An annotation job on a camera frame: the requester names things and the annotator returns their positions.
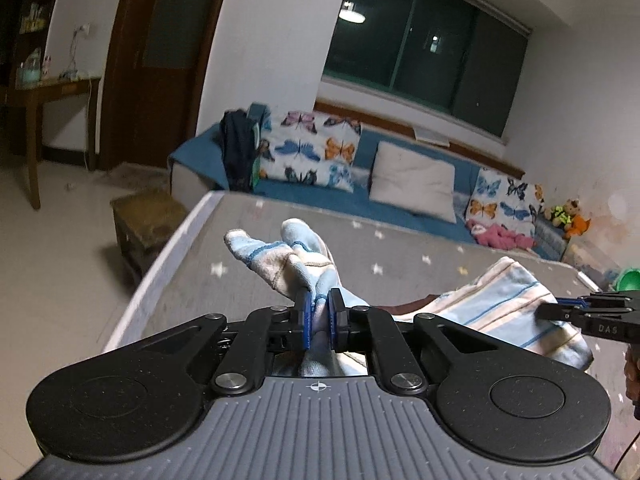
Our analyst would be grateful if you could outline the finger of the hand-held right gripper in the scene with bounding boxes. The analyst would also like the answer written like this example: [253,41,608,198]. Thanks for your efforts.
[535,298,591,322]

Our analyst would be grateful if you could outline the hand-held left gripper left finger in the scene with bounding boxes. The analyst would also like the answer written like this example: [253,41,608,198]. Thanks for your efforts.
[102,289,315,395]

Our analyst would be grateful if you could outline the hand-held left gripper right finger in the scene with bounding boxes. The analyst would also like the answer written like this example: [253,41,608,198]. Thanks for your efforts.
[327,287,531,395]

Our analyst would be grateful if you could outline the blue striped towel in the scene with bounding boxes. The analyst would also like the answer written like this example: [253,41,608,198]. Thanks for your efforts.
[225,218,596,378]

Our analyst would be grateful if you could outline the dark hanging clothes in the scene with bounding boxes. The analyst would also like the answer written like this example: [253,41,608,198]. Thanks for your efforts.
[220,109,263,193]

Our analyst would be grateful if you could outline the person's right hand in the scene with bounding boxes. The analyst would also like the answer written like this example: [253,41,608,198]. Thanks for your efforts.
[625,347,640,418]

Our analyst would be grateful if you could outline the clear plastic storage box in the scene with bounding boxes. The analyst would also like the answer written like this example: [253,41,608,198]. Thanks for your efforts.
[562,237,621,288]

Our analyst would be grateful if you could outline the orange plush toy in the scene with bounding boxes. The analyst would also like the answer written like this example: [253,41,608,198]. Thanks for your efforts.
[565,215,591,239]

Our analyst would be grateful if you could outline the grey star print tablecloth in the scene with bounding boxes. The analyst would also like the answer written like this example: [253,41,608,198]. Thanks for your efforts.
[102,191,640,466]

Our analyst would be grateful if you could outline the pink plush toy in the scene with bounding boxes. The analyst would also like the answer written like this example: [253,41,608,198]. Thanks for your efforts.
[467,220,536,251]

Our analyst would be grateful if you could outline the brown teddy bear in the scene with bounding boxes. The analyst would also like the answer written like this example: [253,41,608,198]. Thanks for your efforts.
[550,199,581,231]

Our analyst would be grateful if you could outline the small butterfly print cushion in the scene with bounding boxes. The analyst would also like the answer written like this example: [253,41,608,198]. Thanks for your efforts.
[465,167,546,238]

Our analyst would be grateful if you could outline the blue sofa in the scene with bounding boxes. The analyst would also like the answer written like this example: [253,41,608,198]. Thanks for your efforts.
[167,102,571,261]

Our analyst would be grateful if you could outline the beige pillow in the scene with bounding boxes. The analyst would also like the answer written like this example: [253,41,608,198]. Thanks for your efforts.
[369,141,458,224]

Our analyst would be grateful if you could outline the wooden window ledge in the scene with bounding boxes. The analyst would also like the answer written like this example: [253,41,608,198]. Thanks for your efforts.
[315,100,526,178]

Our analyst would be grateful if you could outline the large butterfly print cushion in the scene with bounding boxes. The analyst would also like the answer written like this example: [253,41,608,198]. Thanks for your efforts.
[254,110,362,193]

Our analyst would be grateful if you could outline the wooden stool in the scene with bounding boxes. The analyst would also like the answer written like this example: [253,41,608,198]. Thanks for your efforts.
[110,189,188,281]

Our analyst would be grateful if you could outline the brown wooden door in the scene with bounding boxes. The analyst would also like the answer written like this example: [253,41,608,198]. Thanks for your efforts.
[97,0,236,171]

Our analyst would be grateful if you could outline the green framed window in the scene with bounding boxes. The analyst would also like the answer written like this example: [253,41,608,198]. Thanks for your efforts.
[322,0,531,138]

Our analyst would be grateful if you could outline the wooden desk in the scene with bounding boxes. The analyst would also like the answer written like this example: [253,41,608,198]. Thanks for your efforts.
[0,77,101,211]

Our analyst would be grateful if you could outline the teal container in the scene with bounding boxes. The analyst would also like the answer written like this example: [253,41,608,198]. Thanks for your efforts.
[17,47,43,86]

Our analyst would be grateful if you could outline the wooden bookshelf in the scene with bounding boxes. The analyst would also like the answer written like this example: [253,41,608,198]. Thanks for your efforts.
[0,0,63,91]

